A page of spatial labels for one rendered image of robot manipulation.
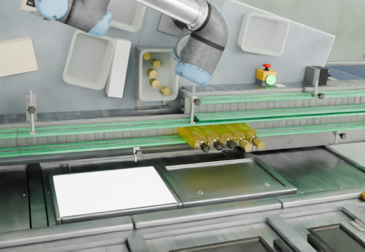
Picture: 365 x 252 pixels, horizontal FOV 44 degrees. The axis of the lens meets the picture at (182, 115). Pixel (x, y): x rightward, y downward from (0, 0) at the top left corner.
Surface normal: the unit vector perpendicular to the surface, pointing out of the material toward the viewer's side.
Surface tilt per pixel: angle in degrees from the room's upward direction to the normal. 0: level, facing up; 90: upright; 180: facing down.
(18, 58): 0
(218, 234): 90
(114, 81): 0
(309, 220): 90
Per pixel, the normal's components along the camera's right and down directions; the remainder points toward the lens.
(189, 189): 0.05, -0.95
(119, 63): 0.33, 0.30
